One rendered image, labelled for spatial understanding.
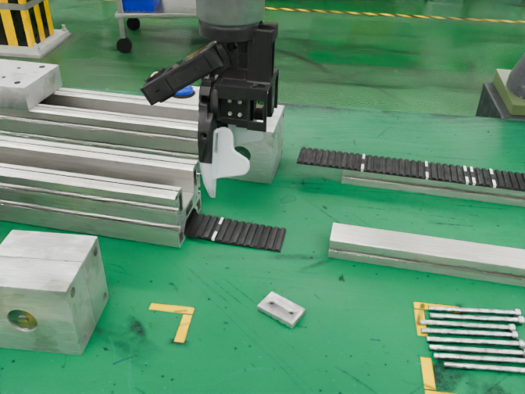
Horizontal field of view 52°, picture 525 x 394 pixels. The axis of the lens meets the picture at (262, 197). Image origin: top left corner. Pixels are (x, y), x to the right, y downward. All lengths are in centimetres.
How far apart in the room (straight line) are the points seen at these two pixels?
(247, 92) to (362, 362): 32
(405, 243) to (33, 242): 45
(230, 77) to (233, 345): 30
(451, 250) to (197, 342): 34
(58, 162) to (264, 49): 38
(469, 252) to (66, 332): 49
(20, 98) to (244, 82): 46
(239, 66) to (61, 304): 32
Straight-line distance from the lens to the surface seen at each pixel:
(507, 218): 89
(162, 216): 72
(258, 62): 62
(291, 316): 64
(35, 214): 82
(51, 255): 62
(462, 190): 91
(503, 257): 76
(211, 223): 78
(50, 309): 60
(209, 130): 63
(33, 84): 99
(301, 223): 80
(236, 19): 59
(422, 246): 74
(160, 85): 66
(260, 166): 87
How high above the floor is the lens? 125
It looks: 34 degrees down
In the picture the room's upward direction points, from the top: 1 degrees clockwise
